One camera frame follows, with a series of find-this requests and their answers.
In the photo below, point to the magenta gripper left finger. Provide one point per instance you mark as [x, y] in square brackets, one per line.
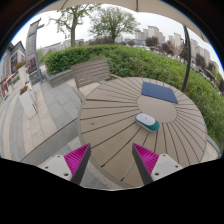
[70, 167]

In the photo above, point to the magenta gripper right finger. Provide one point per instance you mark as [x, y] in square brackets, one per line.
[152, 166]

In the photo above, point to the white and teal computer mouse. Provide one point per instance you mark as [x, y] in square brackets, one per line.
[147, 121]

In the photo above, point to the dark blue mouse pad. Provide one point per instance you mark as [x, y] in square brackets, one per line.
[159, 92]

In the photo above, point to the round slatted beige table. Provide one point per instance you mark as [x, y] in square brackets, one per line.
[107, 122]

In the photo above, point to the white planter box with flowers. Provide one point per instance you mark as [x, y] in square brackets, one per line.
[27, 102]

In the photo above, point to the beige slatted outdoor chair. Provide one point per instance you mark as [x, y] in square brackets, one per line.
[90, 72]

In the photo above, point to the tall grey sign pillar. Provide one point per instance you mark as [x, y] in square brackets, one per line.
[34, 72]

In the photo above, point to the dark umbrella pole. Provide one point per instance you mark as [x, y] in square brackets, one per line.
[187, 43]

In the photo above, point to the leafy tree left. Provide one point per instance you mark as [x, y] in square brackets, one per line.
[71, 17]

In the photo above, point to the leafy tree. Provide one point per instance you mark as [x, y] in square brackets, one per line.
[71, 17]
[112, 21]

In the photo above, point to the leafy tree right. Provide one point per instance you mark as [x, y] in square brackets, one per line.
[112, 21]

